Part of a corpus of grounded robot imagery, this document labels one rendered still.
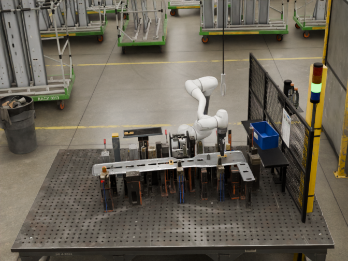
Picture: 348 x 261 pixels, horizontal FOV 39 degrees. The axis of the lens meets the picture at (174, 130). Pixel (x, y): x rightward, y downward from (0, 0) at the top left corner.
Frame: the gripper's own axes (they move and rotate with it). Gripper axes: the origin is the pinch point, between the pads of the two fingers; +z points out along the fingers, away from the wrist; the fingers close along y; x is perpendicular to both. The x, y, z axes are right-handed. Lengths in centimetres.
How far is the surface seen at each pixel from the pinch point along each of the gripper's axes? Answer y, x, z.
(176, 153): -22.0, -39.1, 9.3
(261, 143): -4.0, 37.5, -2.6
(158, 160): -5, -58, 6
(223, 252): 80, -14, 46
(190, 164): 7.3, -29.7, 5.9
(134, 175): 21, -80, 3
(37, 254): 59, -164, 46
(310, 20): -678, 336, 79
